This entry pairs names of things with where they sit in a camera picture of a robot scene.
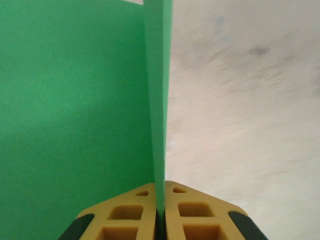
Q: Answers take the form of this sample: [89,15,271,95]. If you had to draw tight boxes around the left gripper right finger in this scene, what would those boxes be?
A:
[164,180,270,240]

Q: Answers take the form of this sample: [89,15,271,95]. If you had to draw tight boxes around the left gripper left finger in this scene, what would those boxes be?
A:
[57,183,158,240]

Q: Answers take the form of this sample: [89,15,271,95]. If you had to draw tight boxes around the green cloth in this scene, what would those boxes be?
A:
[0,0,174,240]

